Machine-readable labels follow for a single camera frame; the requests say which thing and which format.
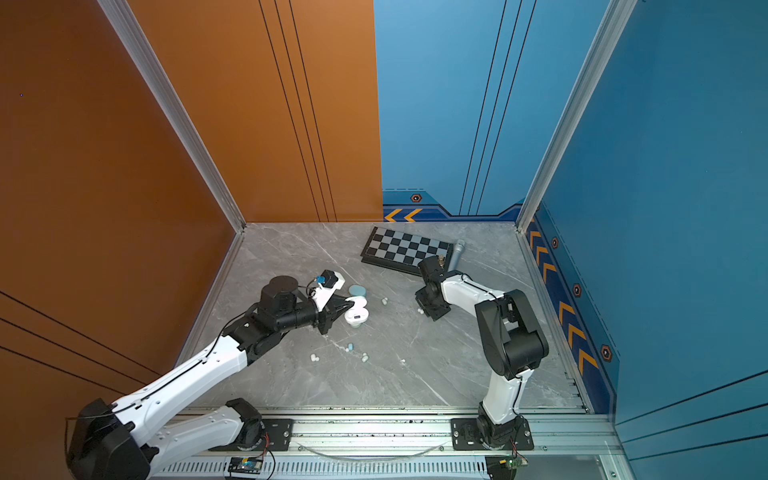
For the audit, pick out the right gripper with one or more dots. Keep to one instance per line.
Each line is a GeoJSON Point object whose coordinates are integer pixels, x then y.
{"type": "Point", "coordinates": [435, 314]}

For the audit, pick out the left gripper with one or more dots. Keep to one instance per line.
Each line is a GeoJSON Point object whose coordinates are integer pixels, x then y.
{"type": "Point", "coordinates": [329, 313]}

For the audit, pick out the white earbud case front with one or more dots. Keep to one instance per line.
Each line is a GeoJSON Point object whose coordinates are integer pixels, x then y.
{"type": "Point", "coordinates": [358, 309]}

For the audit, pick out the white earbud case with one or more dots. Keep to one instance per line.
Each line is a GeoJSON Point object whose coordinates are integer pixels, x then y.
{"type": "Point", "coordinates": [356, 322]}
{"type": "Point", "coordinates": [358, 309]}

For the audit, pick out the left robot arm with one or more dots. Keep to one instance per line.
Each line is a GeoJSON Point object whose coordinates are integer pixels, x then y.
{"type": "Point", "coordinates": [135, 436]}

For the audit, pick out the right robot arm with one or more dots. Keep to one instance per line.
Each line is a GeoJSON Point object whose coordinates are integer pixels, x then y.
{"type": "Point", "coordinates": [512, 343]}

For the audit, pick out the light blue earbud case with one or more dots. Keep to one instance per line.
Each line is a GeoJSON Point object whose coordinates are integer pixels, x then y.
{"type": "Point", "coordinates": [357, 291]}

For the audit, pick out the grey microphone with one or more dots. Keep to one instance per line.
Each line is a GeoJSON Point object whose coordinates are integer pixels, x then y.
{"type": "Point", "coordinates": [457, 252]}

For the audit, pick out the black white chessboard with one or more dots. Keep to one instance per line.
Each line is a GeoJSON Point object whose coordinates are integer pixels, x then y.
{"type": "Point", "coordinates": [402, 252]}

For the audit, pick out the green circuit board right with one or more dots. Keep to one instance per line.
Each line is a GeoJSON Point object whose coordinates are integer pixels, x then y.
{"type": "Point", "coordinates": [513, 462]}

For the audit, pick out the green circuit board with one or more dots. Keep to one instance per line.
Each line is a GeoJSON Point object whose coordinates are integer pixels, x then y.
{"type": "Point", "coordinates": [513, 462]}
{"type": "Point", "coordinates": [244, 467]}

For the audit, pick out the green circuit board left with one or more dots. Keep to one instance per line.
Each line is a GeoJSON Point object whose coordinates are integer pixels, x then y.
{"type": "Point", "coordinates": [244, 467]}

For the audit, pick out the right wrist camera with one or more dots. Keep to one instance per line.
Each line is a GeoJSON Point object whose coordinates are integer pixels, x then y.
{"type": "Point", "coordinates": [429, 267]}

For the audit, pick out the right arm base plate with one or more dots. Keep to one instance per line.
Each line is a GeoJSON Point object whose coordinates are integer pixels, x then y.
{"type": "Point", "coordinates": [470, 434]}

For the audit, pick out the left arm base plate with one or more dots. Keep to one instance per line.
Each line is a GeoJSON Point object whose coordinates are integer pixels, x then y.
{"type": "Point", "coordinates": [273, 434]}

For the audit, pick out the aluminium front rail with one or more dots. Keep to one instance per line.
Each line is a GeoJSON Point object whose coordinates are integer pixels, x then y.
{"type": "Point", "coordinates": [388, 432]}

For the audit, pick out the left aluminium corner post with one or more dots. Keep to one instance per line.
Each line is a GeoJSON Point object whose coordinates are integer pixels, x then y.
{"type": "Point", "coordinates": [130, 33]}

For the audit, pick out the aluminium corner post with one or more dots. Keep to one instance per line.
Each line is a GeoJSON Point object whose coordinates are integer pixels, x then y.
{"type": "Point", "coordinates": [610, 30]}
{"type": "Point", "coordinates": [130, 33]}

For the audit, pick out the right aluminium corner post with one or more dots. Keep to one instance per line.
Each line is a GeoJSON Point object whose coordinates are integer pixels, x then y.
{"type": "Point", "coordinates": [610, 30]}

